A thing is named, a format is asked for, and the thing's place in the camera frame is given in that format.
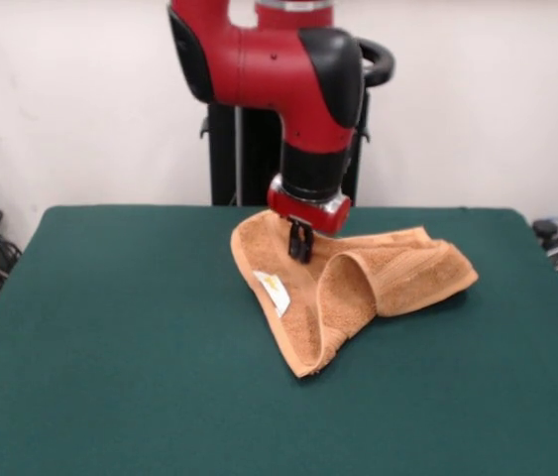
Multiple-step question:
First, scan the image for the dark green table cloth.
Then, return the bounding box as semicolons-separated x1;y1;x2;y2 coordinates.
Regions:
0;205;558;476

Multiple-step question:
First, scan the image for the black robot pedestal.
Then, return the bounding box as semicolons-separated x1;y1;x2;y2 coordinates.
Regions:
196;37;396;207

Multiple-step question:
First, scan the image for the tan terry towel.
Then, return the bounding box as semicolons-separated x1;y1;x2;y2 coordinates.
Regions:
229;206;481;381

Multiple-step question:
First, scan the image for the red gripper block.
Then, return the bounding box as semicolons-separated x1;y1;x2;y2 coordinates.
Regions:
266;176;353;264

